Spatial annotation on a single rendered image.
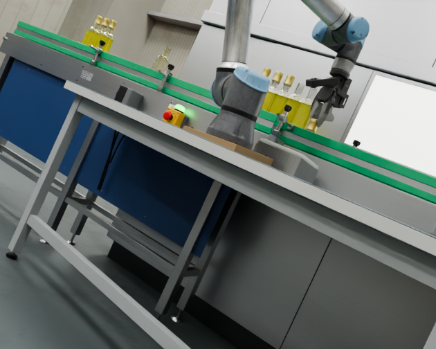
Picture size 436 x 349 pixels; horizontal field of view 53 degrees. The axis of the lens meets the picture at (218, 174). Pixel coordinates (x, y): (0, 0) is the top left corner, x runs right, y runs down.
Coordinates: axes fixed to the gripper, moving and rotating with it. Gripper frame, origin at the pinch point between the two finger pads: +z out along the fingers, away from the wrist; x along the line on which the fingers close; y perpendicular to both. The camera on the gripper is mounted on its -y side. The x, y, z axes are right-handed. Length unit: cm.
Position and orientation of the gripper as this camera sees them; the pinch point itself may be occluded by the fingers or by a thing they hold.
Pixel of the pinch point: (314, 122)
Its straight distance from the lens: 162.0
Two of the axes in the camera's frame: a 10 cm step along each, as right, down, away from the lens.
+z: -3.8, 9.2, 0.4
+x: -4.4, -2.2, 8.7
